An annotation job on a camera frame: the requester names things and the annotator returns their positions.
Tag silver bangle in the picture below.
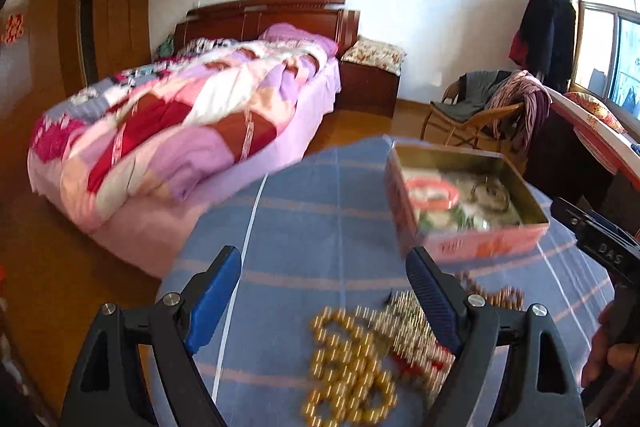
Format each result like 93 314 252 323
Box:
470 179 511 213

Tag wooden headboard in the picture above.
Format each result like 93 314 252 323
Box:
174 0 360 55

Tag floral cushion on nightstand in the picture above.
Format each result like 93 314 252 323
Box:
342 37 407 77

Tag window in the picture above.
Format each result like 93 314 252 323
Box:
573 0 639 119

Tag pink bangle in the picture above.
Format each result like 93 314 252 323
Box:
405 176 460 211

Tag bed with patchwork quilt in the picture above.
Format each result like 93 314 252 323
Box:
27 38 341 278

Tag floral pillow on desk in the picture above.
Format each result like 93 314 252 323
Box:
565 91 626 134

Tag dark wooden nightstand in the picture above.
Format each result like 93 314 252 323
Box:
335 61 399 118

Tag person's right hand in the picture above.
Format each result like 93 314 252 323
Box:
580 301 639 388

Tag pink tin box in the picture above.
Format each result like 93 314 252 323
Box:
384 140 550 262

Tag blue plaid tablecloth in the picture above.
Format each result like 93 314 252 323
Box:
157 136 614 426

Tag gold pearl necklace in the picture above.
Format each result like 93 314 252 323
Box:
300 305 399 427

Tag dark wooden desk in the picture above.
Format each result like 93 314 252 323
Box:
524 89 639 236

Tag clothes draped on chair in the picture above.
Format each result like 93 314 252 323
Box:
435 70 552 156

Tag brown wooden bead bracelet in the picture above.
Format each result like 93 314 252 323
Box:
456 271 526 312

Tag wicker chair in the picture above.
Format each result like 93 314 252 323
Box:
420 102 524 153

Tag hanging dark coats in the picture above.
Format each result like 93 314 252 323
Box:
509 0 576 94

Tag wooden wardrobe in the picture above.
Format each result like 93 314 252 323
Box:
0 0 156 188

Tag purple pillow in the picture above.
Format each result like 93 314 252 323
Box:
258 23 338 57

